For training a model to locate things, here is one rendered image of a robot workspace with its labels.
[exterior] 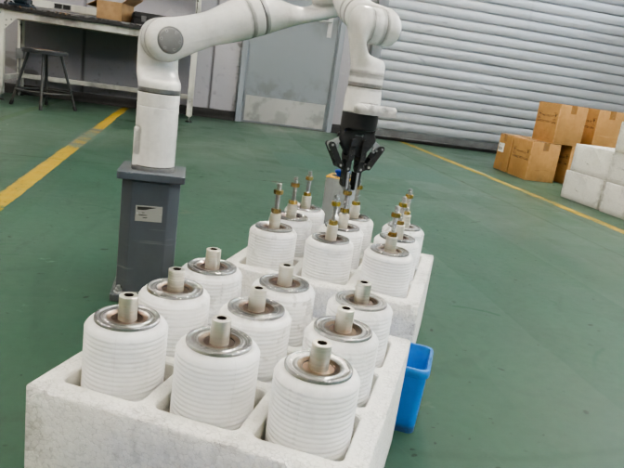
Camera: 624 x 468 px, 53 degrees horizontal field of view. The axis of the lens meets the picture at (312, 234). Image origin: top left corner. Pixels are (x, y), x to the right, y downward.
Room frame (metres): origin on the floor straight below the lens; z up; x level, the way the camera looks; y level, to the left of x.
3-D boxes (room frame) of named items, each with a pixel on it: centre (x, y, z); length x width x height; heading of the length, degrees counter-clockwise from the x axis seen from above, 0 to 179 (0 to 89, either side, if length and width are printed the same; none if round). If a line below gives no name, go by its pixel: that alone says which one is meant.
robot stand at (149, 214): (1.40, 0.38, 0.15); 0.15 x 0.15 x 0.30; 13
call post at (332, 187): (1.59, -0.06, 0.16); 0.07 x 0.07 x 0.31; 77
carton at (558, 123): (4.98, -1.80, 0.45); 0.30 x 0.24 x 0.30; 14
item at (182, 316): (0.79, 0.17, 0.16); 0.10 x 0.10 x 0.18
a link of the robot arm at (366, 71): (1.29, -0.06, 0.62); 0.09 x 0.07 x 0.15; 110
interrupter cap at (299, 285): (0.88, 0.03, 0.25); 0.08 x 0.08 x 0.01
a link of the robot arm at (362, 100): (1.28, -0.07, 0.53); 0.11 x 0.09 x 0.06; 25
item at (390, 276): (1.15, -0.15, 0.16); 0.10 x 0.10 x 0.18
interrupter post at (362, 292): (0.85, -0.08, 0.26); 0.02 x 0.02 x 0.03
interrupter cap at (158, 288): (0.79, 0.17, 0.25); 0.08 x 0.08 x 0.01
